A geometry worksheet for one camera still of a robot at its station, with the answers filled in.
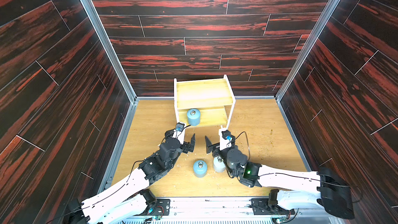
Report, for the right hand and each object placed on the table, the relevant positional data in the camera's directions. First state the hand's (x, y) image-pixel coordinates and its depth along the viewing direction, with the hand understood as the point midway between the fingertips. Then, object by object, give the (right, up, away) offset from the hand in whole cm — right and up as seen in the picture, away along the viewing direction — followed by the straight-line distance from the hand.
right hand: (218, 134), depth 74 cm
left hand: (-16, +1, 0) cm, 16 cm away
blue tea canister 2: (-9, -18, +4) cm, 21 cm away
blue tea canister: (-12, +8, +7) cm, 16 cm away
